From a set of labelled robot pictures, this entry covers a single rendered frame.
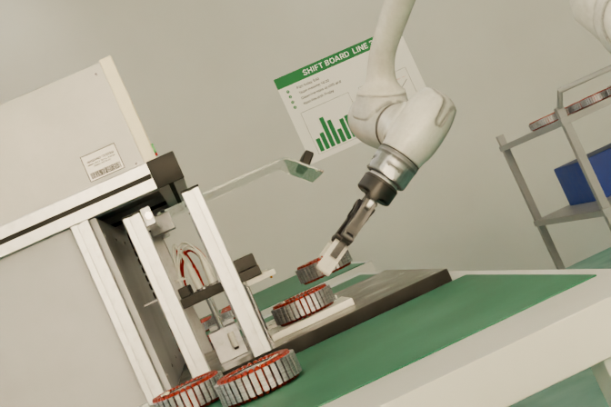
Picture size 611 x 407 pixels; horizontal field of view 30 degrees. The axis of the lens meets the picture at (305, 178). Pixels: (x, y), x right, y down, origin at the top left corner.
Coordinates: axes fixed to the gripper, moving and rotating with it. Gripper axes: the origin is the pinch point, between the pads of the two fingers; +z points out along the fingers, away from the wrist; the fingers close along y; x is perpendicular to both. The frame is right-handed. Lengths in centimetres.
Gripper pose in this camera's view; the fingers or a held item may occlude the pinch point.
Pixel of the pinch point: (324, 264)
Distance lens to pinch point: 224.3
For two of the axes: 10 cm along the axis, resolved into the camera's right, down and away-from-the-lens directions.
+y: 0.8, -0.8, -9.9
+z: -5.8, 8.1, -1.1
